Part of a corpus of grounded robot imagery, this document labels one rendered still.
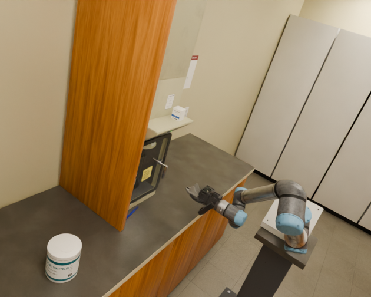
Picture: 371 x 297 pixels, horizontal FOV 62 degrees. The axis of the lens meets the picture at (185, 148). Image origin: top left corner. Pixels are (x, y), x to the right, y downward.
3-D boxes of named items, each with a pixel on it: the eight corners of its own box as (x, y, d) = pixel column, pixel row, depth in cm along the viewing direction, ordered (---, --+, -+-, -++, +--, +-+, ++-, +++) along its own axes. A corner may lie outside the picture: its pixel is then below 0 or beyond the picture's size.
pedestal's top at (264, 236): (315, 243, 201) (318, 238, 199) (302, 270, 176) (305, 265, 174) (271, 216, 214) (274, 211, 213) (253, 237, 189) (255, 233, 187)
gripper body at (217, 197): (206, 184, 169) (225, 194, 164) (202, 196, 173) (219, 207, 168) (199, 188, 163) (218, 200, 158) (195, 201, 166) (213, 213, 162)
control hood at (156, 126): (134, 141, 148) (138, 122, 143) (172, 128, 174) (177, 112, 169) (152, 152, 143) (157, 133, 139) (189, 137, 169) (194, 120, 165)
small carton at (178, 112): (170, 118, 159) (173, 107, 156) (175, 115, 163) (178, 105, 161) (178, 121, 157) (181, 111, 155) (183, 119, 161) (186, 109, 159)
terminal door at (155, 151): (121, 208, 167) (135, 144, 149) (156, 188, 191) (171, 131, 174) (122, 209, 166) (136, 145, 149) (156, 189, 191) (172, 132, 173)
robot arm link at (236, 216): (240, 229, 160) (240, 225, 152) (222, 218, 164) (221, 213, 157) (248, 216, 162) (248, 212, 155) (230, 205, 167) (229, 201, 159)
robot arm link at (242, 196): (296, 169, 136) (229, 186, 177) (293, 192, 131) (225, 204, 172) (314, 179, 140) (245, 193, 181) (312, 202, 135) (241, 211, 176)
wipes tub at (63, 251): (37, 269, 128) (40, 243, 121) (65, 253, 138) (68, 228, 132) (58, 289, 122) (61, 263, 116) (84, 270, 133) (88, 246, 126)
